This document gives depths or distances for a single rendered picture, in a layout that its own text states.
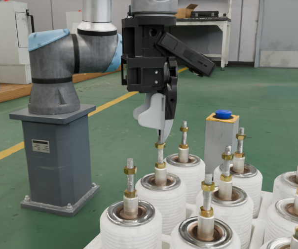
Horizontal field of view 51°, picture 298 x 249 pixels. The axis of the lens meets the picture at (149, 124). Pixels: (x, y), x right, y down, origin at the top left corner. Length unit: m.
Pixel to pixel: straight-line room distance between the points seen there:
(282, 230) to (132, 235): 0.22
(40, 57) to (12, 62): 2.28
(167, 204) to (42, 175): 0.52
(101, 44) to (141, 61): 0.45
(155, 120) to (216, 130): 0.30
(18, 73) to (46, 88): 2.25
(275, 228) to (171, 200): 0.17
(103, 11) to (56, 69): 0.21
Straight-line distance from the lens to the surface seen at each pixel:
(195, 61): 0.54
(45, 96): 0.93
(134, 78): 0.51
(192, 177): 0.67
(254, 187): 0.65
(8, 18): 3.19
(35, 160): 0.99
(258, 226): 0.64
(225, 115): 0.81
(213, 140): 0.81
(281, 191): 0.64
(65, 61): 0.93
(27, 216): 1.04
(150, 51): 0.52
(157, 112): 0.53
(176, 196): 0.57
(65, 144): 0.93
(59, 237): 0.92
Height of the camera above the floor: 0.52
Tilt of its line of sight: 16 degrees down
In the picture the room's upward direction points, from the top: straight up
